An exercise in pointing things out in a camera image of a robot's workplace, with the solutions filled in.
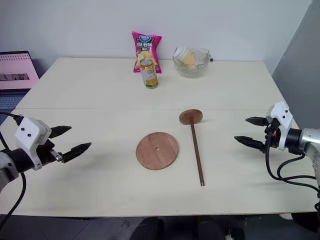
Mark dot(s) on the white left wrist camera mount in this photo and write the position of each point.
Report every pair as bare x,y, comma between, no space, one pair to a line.
28,133

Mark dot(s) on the round wooden base disc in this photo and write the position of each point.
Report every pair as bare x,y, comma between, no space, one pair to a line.
157,151

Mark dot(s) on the wooden rod with base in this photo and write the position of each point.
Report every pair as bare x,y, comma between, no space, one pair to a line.
196,150

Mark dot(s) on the yellow snack packet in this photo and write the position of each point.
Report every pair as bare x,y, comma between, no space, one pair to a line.
188,60

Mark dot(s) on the clear glass bowl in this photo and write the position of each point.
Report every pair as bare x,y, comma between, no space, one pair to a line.
191,71

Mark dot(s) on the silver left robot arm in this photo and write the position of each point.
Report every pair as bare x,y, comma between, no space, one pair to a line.
10,165

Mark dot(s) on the open laptop with pink screen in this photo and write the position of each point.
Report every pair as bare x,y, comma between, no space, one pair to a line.
15,72

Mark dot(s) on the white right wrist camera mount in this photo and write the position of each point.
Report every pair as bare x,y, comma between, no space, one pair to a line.
283,117

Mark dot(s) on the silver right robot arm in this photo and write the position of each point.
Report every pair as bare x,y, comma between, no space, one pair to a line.
308,140

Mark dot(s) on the yellow drink can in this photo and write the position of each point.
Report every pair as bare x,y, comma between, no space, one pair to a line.
150,76

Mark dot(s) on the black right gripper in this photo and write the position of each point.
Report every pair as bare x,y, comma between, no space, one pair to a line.
272,135

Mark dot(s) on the pink potato chips bag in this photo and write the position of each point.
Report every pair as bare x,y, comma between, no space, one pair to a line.
147,45

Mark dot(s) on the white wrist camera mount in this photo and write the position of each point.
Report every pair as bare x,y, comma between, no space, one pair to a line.
283,117
28,133

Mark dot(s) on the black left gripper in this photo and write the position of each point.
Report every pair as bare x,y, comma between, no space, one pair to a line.
48,153

